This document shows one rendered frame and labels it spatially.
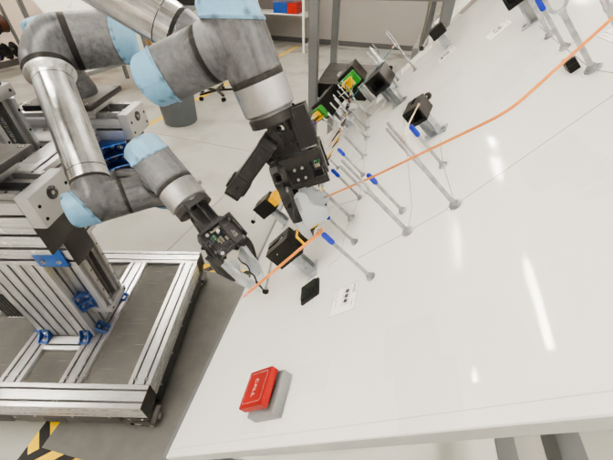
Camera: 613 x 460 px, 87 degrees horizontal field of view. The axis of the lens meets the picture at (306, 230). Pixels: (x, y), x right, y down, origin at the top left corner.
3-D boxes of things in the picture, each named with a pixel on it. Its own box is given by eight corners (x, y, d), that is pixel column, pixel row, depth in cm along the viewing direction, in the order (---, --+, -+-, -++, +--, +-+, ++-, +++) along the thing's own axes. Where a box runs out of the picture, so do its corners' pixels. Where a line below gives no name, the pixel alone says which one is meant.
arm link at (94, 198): (-16, 0, 64) (62, 221, 57) (49, -3, 68) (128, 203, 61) (15, 47, 74) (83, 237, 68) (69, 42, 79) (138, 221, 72)
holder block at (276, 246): (284, 256, 62) (268, 244, 60) (305, 239, 59) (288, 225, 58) (282, 269, 58) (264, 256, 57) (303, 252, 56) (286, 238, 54)
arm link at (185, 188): (161, 204, 63) (196, 182, 66) (177, 223, 63) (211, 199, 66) (156, 192, 56) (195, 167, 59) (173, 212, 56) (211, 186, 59)
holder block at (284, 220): (270, 231, 102) (246, 211, 99) (295, 212, 95) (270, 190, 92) (265, 240, 99) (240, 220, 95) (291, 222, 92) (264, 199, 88)
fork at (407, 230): (413, 233, 44) (344, 162, 40) (402, 239, 45) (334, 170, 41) (412, 224, 46) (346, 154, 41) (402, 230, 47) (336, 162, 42)
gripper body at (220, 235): (217, 262, 55) (171, 208, 55) (216, 267, 63) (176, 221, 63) (251, 235, 58) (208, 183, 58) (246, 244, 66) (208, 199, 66)
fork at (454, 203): (462, 205, 40) (392, 123, 36) (449, 213, 41) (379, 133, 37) (461, 197, 42) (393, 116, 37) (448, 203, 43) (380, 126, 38)
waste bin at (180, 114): (161, 130, 368) (143, 72, 327) (161, 116, 401) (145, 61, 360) (202, 125, 379) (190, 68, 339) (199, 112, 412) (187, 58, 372)
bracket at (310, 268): (308, 266, 63) (290, 251, 61) (317, 259, 62) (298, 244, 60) (307, 281, 59) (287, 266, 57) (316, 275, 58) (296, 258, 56)
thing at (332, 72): (315, 99, 138) (315, 82, 134) (328, 76, 164) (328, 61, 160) (392, 104, 133) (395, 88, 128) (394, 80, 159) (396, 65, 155)
